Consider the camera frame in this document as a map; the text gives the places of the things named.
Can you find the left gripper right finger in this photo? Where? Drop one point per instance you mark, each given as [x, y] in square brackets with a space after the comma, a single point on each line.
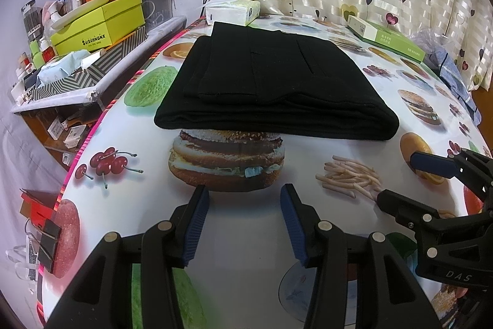
[388, 294]

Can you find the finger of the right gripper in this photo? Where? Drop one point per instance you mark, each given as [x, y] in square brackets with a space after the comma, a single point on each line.
[472, 169]
[432, 230]

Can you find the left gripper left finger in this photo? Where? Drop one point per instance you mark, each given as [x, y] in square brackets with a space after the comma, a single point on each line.
[99, 295]

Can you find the black pants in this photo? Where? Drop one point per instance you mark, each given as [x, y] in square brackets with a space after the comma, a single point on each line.
[248, 79]

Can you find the blue striped clothing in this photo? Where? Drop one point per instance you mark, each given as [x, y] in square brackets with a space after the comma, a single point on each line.
[442, 65]

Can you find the black binder clip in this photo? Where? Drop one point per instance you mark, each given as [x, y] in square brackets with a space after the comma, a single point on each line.
[46, 237]

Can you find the red small box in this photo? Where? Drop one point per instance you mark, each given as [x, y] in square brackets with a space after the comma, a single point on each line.
[38, 206]

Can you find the green flat box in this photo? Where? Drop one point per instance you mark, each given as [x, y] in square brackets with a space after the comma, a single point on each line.
[385, 37]

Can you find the striped black white box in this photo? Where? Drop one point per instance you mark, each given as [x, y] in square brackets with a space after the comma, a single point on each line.
[91, 75]

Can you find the white side shelf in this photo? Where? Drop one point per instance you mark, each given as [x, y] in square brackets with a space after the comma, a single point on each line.
[155, 38]

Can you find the tissue pack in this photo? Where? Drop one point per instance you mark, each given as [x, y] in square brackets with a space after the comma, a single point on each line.
[236, 12]

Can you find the yellow-green shoe box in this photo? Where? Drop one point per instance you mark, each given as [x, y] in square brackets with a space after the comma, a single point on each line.
[103, 27]

